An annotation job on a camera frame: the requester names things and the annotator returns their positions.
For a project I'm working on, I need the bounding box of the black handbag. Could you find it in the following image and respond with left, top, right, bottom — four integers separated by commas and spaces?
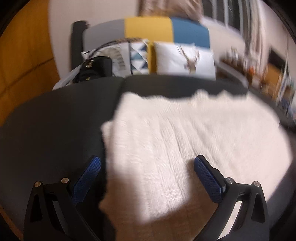
73, 56, 112, 84

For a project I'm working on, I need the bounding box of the window with white frame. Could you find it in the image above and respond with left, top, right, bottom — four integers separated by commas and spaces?
202, 0, 258, 43

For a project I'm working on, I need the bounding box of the white deer print pillow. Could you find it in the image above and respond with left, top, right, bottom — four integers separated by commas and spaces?
153, 42, 216, 80

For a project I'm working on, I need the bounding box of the black television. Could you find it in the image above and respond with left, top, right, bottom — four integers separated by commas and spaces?
268, 48, 286, 71

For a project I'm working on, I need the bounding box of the beige patterned curtain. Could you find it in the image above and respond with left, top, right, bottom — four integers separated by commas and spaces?
138, 0, 204, 22

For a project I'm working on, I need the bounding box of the cream knitted sweater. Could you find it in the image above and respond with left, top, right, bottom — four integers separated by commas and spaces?
100, 90, 293, 240

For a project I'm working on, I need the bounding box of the wooden side table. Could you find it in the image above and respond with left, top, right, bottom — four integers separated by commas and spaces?
217, 47, 296, 110

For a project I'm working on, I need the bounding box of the triangle pattern pillow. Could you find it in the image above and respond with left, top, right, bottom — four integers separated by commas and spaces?
81, 39, 151, 78

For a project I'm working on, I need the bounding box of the wooden wardrobe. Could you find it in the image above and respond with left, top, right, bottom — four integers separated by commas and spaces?
1, 1, 60, 123

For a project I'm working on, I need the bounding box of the grey yellow blue sofa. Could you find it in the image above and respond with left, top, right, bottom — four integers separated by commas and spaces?
52, 16, 249, 91

